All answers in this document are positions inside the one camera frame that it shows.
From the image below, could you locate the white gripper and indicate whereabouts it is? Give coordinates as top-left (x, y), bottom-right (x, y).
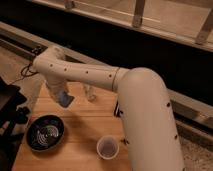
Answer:
top-left (45, 77), bottom-right (68, 102)

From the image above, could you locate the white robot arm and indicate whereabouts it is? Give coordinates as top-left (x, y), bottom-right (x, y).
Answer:
top-left (33, 46), bottom-right (186, 171)

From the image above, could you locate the dark ceramic bowl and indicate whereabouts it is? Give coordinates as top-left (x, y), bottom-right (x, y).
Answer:
top-left (26, 115), bottom-right (65, 152)

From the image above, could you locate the black cable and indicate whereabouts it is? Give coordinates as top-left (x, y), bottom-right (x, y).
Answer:
top-left (19, 63), bottom-right (38, 78)

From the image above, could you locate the black camera tripod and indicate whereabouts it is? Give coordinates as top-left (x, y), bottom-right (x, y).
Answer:
top-left (0, 77), bottom-right (30, 171)

